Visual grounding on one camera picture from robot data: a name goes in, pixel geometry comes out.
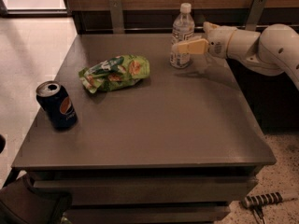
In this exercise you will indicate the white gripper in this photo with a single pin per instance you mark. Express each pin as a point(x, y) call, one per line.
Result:
point(220, 42)

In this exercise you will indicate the clear plastic water bottle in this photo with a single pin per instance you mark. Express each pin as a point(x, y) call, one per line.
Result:
point(183, 29)

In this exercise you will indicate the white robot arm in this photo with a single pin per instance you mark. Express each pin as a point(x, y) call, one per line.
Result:
point(272, 52)

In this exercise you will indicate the green chip bag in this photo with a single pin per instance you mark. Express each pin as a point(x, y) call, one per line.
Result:
point(114, 74)

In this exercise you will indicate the grey drawer cabinet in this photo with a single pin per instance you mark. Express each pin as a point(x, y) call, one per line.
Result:
point(176, 123)

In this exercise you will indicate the blue Pepsi can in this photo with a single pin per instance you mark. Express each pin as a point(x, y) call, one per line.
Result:
point(54, 99)

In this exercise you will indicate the lower grey drawer front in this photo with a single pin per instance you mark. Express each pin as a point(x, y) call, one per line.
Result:
point(154, 215)

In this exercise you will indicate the grey drawer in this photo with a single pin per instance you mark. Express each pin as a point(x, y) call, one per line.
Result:
point(154, 215)
point(142, 190)

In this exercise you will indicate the upper grey drawer front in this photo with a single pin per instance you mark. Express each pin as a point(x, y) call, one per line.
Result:
point(142, 190)

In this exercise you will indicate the dark round object at left edge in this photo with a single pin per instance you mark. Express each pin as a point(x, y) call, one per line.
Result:
point(2, 143)

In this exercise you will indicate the dark bag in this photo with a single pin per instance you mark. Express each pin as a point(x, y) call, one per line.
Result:
point(21, 203)

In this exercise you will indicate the right metal wall bracket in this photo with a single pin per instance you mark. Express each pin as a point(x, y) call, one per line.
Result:
point(255, 13)

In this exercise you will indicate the metal wall bracket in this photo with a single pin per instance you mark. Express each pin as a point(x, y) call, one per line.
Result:
point(255, 13)
point(116, 15)

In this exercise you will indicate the left metal wall bracket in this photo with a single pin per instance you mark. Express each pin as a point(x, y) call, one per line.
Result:
point(116, 15)

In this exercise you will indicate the striped black white tool handle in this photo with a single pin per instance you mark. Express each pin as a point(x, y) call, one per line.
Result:
point(257, 202)

